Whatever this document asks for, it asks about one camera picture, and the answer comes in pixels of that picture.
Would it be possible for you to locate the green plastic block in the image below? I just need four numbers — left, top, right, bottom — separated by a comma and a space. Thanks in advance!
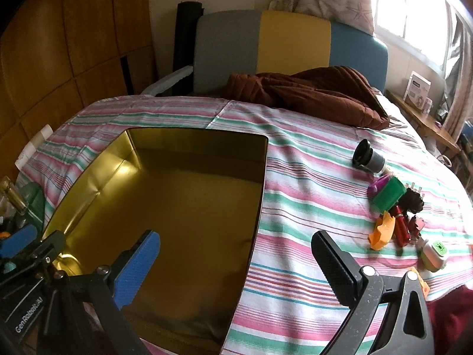
371, 175, 407, 211

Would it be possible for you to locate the dark red puzzle piece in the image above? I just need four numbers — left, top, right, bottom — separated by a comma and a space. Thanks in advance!
406, 214, 425, 243

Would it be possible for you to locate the green plastic container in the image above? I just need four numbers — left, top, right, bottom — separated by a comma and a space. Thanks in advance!
22, 183, 47, 230

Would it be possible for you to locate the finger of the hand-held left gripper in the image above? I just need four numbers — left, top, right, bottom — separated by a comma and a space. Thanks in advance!
0, 225, 38, 261
0, 230, 72, 289

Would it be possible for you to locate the black rolled mat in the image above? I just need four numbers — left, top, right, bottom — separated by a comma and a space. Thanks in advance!
174, 2, 204, 97

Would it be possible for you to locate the gold tin box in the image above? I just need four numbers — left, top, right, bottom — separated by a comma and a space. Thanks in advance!
41, 128, 270, 354

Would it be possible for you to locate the white green hole punch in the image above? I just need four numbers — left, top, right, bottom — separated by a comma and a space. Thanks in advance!
416, 237, 449, 271

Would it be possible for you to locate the grey white duvet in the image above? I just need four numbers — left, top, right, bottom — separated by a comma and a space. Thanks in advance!
370, 87, 418, 134

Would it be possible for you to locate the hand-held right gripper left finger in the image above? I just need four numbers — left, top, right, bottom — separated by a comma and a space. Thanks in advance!
41, 229, 161, 355

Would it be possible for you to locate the brown quilt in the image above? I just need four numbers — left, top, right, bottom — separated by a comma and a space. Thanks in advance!
225, 66, 391, 131

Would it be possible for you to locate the window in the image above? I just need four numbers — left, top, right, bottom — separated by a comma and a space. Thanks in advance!
366, 0, 473, 78

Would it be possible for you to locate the glass bottle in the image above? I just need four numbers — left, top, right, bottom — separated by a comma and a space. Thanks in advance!
0, 175, 28, 217

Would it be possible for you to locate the wooden shelf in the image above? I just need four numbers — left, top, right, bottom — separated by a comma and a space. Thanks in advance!
384, 89, 461, 152

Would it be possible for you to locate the orange plastic piece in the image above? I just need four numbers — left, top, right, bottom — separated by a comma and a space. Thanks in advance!
369, 211, 396, 251

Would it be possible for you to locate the brown wooden massager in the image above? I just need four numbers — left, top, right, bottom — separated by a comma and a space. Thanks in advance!
397, 182, 425, 215

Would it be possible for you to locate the white bed rail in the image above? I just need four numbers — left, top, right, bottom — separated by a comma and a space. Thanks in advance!
142, 64, 195, 97

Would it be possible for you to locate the purple plastic toy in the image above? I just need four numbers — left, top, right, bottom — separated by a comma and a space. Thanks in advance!
367, 175, 392, 197

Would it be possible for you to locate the white cardboard box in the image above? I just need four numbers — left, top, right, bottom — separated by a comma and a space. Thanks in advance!
403, 71, 432, 104

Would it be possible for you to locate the wooden wardrobe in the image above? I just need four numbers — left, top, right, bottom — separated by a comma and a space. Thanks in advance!
0, 0, 156, 178

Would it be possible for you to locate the dark red cloth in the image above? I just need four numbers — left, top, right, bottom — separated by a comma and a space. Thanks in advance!
425, 283, 473, 355

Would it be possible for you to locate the striped bed sheet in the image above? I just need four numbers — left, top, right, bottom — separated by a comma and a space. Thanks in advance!
15, 94, 473, 355

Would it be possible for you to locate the silvery curtain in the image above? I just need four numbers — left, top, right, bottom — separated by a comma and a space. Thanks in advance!
440, 7, 473, 149

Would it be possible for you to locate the grey yellow blue headboard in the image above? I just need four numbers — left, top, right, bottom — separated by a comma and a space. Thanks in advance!
192, 9, 388, 97

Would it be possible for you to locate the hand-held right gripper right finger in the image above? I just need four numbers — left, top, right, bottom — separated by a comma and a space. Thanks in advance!
311, 230, 435, 355

